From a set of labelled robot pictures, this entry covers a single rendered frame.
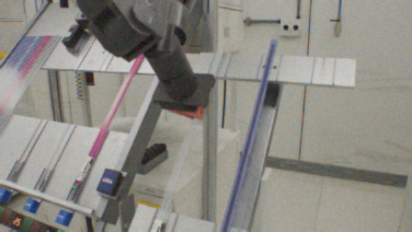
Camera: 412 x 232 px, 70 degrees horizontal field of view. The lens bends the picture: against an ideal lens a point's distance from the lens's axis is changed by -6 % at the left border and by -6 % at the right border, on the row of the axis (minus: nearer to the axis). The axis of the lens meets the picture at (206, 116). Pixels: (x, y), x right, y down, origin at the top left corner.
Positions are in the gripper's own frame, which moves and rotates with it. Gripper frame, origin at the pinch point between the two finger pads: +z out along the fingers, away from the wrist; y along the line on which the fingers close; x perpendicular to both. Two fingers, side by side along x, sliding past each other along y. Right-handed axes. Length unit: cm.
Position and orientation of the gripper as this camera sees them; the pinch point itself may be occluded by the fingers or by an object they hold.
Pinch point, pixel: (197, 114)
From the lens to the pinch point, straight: 62.3
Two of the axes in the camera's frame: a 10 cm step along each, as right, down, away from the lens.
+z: 2.6, 5.3, 8.1
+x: -2.8, 8.4, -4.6
